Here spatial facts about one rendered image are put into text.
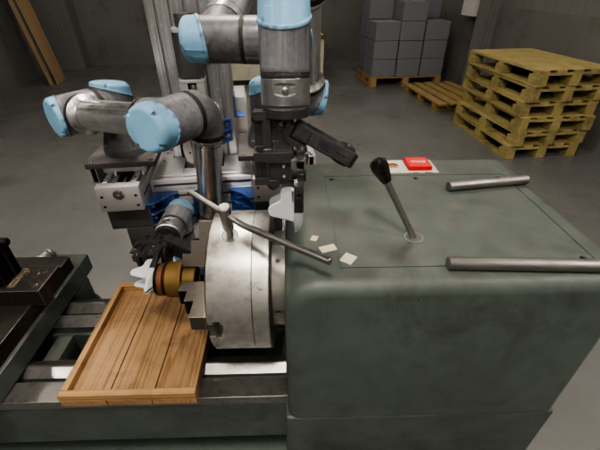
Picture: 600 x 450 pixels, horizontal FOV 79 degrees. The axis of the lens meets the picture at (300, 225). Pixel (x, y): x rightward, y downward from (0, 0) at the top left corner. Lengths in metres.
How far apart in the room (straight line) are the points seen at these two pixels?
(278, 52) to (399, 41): 6.80
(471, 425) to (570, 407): 1.29
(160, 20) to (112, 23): 8.51
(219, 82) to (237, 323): 0.95
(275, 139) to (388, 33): 6.67
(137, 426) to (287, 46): 0.93
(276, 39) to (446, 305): 0.49
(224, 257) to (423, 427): 0.60
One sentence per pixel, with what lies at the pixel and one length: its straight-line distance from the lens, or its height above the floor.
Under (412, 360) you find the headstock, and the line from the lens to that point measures 0.77.
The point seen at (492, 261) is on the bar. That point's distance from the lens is 0.68.
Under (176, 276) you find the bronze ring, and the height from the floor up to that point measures 1.11.
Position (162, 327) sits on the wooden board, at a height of 0.89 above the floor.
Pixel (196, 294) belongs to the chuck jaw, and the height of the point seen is 1.10.
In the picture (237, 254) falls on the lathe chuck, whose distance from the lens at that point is 0.73.
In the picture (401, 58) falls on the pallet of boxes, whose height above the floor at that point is 0.47.
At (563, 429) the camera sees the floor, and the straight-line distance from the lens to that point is 2.20.
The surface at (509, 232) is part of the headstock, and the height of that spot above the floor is 1.25.
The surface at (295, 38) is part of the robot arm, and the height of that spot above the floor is 1.59.
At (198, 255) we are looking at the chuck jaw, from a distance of 0.87.
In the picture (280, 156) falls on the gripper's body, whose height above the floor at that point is 1.43.
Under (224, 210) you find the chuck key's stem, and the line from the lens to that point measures 0.68.
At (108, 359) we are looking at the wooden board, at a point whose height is 0.89.
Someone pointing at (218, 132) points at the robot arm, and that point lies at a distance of 1.04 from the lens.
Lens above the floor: 1.66
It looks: 34 degrees down
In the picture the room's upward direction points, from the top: straight up
